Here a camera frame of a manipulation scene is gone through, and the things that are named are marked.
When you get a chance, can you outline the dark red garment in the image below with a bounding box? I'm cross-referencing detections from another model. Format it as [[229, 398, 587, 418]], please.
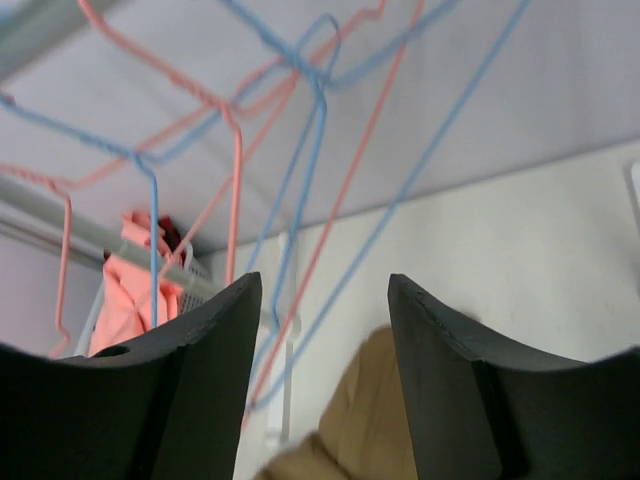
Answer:
[[121, 211, 182, 258]]

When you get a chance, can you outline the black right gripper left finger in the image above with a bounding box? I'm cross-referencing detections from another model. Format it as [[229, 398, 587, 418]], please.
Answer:
[[1, 272, 262, 479]]

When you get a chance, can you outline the pink wire hanger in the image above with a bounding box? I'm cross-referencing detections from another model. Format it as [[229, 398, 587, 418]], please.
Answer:
[[0, 162, 301, 359], [78, 1, 424, 423]]

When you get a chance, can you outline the pink wire hanger right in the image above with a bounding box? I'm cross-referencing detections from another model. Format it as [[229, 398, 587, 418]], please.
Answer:
[[78, 1, 424, 423]]

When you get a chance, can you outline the white perforated laundry basket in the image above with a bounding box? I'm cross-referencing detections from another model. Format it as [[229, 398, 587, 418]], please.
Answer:
[[74, 243, 210, 357]]

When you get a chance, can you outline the white garment rack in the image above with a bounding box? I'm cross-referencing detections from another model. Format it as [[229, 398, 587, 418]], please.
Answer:
[[0, 0, 306, 449]]

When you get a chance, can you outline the pink wire hanger left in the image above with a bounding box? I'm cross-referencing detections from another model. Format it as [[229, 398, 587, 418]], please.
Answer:
[[0, 162, 301, 359]]

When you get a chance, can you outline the blue wire hanger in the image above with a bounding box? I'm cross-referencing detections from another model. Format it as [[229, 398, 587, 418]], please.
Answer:
[[224, 1, 529, 413], [1, 14, 340, 328]]

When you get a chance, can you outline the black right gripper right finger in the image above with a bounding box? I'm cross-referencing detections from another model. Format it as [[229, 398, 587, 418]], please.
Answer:
[[388, 274, 639, 479]]

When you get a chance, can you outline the salmon pink garment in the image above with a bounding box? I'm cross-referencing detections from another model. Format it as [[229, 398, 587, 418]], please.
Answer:
[[88, 211, 183, 356]]

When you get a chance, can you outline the tan pleated skirt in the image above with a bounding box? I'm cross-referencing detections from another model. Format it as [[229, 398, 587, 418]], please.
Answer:
[[255, 326, 418, 480]]

